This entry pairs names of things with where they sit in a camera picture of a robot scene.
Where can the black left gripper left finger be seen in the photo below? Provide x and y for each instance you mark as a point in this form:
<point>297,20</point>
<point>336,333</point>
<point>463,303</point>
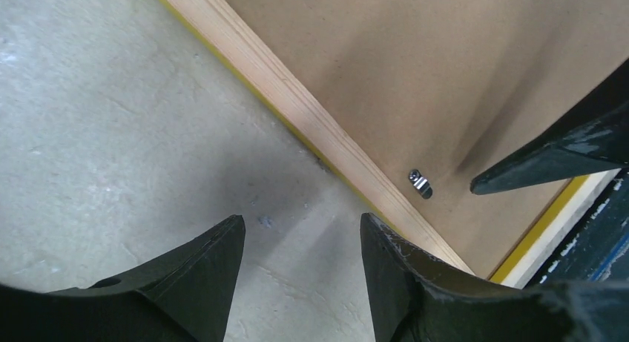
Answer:
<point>184,294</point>

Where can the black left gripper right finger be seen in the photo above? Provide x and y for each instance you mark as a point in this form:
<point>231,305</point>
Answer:
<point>415,296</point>

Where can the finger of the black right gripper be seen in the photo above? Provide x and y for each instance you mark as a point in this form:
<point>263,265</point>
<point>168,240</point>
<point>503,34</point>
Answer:
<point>591,137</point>

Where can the yellow wooden picture frame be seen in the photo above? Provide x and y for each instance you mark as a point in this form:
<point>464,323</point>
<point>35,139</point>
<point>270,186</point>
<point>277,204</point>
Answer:
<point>242,51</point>

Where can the brown backing board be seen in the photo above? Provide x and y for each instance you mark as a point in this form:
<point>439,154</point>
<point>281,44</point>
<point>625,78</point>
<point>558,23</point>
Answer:
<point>437,91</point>

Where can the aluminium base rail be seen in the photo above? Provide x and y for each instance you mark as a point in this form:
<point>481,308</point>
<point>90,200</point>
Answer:
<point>596,248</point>

